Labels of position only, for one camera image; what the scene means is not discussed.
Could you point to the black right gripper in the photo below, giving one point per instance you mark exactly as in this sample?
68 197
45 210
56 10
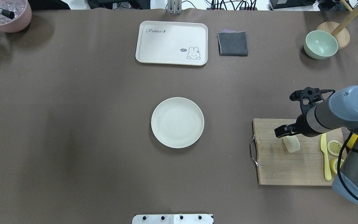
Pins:
302 125

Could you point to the white steamed bun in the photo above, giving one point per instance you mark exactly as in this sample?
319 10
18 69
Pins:
291 143

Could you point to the cream round plate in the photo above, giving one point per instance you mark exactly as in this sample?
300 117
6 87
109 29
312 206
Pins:
177 122

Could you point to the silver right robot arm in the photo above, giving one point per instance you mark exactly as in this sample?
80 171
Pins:
323 111

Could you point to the cream rabbit tray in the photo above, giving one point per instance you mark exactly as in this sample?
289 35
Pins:
172 43

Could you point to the bamboo cutting board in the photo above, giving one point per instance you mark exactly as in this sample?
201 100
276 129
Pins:
276 166

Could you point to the upper lemon half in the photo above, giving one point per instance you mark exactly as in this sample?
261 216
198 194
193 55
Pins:
334 147

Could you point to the lemon half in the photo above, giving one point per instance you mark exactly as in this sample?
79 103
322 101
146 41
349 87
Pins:
334 147
333 165

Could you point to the lower lemon half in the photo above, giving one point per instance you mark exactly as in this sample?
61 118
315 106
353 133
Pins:
333 165

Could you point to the yellow plastic knife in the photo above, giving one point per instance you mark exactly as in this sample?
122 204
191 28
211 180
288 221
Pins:
324 150

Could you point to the upper whole lemon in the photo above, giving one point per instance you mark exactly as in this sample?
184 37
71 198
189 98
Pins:
351 141

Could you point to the mint green bowl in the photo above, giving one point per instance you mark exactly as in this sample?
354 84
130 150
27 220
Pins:
320 45

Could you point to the folded grey cloth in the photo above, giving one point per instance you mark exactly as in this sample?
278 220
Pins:
232 43

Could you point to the wooden cup stand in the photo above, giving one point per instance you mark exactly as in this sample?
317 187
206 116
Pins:
338 30

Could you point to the pink ice bowl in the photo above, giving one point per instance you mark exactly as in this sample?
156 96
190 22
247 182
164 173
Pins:
23 15

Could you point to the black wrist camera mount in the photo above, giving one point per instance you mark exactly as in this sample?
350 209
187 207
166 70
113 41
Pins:
309 97

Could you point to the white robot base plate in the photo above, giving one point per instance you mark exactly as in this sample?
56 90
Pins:
173 219

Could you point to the aluminium frame post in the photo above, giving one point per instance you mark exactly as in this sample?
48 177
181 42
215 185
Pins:
174 7

